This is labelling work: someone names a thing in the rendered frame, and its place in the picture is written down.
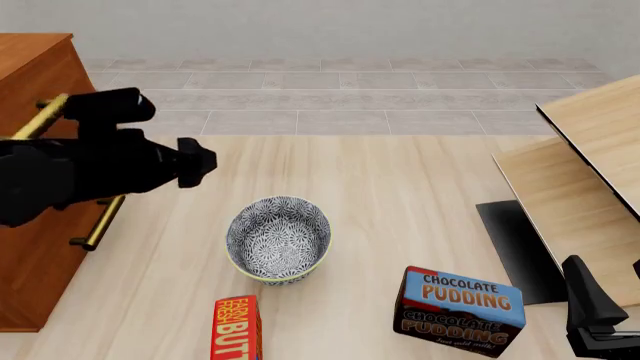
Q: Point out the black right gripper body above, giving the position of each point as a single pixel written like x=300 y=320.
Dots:
x=600 y=343

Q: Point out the red butter box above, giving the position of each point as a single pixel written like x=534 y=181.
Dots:
x=235 y=330

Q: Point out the black white patterned bowl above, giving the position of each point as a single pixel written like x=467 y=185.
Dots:
x=278 y=240

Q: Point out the wooden cabinet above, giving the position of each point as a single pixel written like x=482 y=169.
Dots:
x=30 y=56

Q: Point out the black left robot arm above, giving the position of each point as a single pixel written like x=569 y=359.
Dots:
x=60 y=172

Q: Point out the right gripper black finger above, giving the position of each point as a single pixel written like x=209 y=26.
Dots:
x=587 y=296
x=636 y=268

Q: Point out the chocolate pudding box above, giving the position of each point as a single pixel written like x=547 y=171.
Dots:
x=460 y=311

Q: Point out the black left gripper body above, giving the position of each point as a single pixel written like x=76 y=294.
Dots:
x=197 y=163

